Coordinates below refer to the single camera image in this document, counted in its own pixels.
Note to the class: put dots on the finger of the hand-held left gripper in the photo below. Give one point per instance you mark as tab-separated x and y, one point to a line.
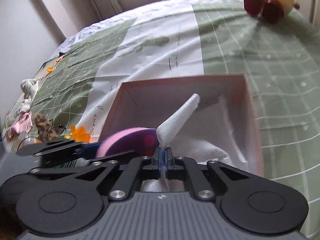
50	147
90	151

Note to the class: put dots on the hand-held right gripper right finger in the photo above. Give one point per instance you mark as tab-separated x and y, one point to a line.
168	160

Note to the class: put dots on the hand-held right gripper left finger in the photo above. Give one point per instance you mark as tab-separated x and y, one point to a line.
157	160

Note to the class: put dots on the pink and purple plush toy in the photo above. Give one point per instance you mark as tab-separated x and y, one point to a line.
130	137

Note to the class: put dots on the white sock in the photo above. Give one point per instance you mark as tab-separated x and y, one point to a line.
175	125

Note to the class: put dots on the pink cardboard box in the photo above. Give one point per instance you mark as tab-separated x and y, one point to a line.
175	87

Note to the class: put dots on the orange fabric flower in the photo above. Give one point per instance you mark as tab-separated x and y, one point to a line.
80	133

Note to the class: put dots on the leopard print fabric item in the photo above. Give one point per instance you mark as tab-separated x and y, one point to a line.
45	126

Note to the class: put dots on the pink cloth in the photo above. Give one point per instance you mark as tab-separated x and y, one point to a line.
21	126

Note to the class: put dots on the white cloth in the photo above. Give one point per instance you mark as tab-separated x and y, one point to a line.
207	152

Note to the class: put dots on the white grey plush toy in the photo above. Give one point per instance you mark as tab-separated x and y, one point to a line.
28	86

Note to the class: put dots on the small orange fabric piece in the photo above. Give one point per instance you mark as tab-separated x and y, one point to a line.
50	68

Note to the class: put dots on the white cabinet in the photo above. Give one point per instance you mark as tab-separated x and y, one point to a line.
312	2

